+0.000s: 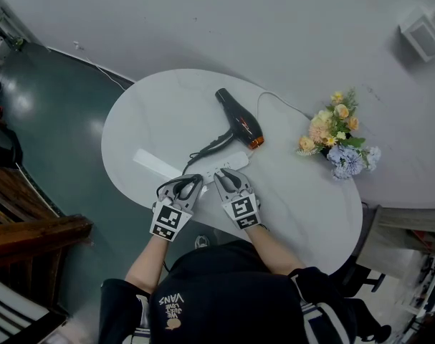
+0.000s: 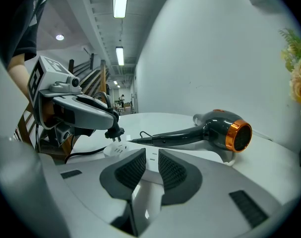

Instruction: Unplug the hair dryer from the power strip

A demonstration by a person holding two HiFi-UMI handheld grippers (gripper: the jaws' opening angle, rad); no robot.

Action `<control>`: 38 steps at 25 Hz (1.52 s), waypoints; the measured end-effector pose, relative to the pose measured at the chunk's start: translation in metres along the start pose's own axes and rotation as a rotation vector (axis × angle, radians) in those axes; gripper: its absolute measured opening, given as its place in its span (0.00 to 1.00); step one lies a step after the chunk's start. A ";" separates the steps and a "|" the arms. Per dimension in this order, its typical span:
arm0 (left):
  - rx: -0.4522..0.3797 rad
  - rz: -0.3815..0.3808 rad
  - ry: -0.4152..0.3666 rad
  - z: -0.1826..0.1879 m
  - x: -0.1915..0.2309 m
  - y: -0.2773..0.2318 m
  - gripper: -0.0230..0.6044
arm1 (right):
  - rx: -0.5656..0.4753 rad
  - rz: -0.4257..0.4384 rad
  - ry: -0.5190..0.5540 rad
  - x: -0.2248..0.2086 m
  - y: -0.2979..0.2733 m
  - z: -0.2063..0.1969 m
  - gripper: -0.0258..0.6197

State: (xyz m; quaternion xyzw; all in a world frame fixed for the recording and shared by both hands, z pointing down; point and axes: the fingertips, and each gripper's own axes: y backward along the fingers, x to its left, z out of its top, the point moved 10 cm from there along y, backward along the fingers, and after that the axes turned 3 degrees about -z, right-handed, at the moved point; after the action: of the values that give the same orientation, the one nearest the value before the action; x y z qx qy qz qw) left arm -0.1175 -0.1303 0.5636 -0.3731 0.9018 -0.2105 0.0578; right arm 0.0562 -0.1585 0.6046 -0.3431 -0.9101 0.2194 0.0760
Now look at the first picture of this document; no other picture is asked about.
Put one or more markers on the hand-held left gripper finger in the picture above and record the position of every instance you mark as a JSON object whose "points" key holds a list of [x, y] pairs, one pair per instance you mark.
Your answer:
{"points": [[168, 186], [197, 185]]}

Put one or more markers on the grey side cabinet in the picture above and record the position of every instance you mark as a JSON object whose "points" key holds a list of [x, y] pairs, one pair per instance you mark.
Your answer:
{"points": [[400, 242]]}

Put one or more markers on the black hair dryer orange nozzle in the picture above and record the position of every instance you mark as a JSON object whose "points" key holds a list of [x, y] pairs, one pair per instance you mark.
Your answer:
{"points": [[240, 118]]}

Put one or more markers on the white striped cushion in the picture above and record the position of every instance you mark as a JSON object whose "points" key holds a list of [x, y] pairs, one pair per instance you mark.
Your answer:
{"points": [[13, 317]]}

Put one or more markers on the person's left forearm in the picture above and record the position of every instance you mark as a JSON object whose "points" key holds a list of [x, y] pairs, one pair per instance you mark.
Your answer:
{"points": [[147, 260]]}

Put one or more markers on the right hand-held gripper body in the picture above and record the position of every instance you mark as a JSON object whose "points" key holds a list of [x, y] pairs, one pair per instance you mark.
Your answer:
{"points": [[242, 208]]}

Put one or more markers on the person's grey shoe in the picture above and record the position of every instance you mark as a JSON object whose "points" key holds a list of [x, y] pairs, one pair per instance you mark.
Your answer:
{"points": [[201, 242]]}

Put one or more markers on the white wall box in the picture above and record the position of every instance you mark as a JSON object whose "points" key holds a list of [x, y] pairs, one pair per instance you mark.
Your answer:
{"points": [[419, 34]]}

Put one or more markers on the artificial flower bouquet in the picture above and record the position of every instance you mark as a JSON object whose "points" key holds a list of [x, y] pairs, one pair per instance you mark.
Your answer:
{"points": [[337, 134]]}

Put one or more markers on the person's left hand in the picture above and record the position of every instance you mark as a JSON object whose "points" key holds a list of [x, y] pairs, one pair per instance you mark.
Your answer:
{"points": [[171, 201]]}

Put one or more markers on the person's right forearm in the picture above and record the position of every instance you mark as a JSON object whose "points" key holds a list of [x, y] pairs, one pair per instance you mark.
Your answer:
{"points": [[274, 249]]}

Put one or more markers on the black office chair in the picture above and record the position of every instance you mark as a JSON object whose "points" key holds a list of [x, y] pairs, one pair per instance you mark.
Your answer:
{"points": [[362, 276]]}

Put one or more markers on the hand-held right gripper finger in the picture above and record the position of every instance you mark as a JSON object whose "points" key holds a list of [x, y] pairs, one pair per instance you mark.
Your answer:
{"points": [[222, 186], [238, 179]]}

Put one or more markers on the dark wooden furniture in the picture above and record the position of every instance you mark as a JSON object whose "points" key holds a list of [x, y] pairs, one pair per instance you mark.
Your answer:
{"points": [[31, 228]]}

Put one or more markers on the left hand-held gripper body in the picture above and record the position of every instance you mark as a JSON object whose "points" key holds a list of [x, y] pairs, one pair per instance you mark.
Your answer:
{"points": [[170, 219]]}

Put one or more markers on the black bag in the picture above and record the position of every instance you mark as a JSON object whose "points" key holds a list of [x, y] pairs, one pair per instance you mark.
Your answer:
{"points": [[4, 149]]}

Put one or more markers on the white power strip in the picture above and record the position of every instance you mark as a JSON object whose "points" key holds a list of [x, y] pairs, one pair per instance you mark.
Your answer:
{"points": [[231, 160]]}

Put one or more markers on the person's black hoodie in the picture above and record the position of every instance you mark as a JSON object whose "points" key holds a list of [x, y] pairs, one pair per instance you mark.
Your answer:
{"points": [[224, 299]]}

